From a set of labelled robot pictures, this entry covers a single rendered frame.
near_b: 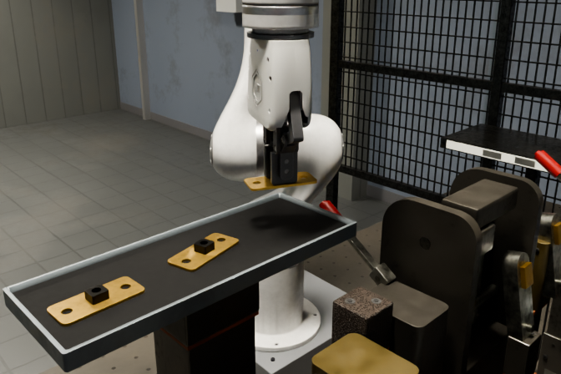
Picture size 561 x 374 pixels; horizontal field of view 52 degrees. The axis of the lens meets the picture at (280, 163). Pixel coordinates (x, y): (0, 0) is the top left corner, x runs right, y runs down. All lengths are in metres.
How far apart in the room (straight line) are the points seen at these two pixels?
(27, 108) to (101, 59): 0.93
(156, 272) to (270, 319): 0.52
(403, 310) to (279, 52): 0.33
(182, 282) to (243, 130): 0.42
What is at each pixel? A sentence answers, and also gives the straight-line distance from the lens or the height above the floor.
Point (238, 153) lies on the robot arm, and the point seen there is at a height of 1.17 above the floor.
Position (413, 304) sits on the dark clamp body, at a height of 1.08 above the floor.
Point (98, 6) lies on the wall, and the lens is 6.48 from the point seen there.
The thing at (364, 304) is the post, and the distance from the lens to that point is 0.67.
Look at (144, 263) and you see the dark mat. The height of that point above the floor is 1.16.
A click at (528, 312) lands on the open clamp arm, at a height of 1.02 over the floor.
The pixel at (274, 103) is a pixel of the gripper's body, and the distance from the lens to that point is 0.61.
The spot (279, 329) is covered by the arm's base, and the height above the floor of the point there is 0.82.
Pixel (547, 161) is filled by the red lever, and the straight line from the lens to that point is 1.12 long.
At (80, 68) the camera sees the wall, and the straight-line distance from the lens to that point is 6.43.
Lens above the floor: 1.45
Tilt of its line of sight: 19 degrees down
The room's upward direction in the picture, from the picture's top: straight up
